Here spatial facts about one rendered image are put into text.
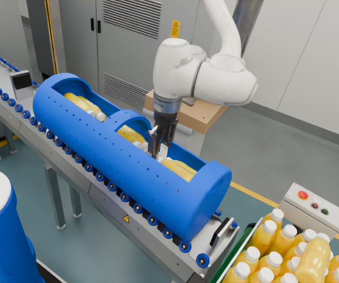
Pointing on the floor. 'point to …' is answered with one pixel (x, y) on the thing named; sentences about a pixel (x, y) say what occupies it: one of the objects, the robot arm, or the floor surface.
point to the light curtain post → (55, 35)
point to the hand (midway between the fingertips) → (159, 155)
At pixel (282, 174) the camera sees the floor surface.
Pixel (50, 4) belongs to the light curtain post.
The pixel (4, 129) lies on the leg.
